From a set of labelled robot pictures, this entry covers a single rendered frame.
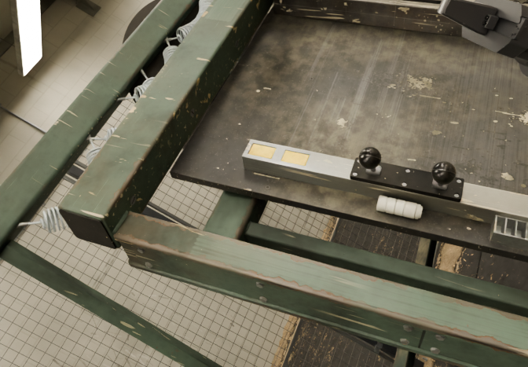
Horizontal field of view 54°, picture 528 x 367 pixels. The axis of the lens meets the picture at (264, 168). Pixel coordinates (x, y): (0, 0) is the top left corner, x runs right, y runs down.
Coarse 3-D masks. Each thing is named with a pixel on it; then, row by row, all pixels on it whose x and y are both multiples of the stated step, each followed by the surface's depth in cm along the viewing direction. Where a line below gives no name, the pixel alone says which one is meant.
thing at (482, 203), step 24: (264, 144) 106; (264, 168) 104; (288, 168) 102; (312, 168) 100; (336, 168) 100; (360, 192) 99; (384, 192) 97; (408, 192) 94; (480, 192) 93; (504, 192) 92; (480, 216) 92; (504, 216) 90
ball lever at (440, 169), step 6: (438, 162) 83; (444, 162) 83; (432, 168) 84; (438, 168) 82; (444, 168) 82; (450, 168) 82; (432, 174) 83; (438, 174) 82; (444, 174) 82; (450, 174) 82; (438, 180) 83; (444, 180) 82; (450, 180) 82; (438, 186) 92; (444, 186) 92
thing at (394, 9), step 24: (288, 0) 138; (312, 0) 136; (336, 0) 133; (360, 0) 131; (384, 0) 130; (408, 0) 130; (432, 0) 128; (384, 24) 133; (408, 24) 131; (432, 24) 129; (456, 24) 126
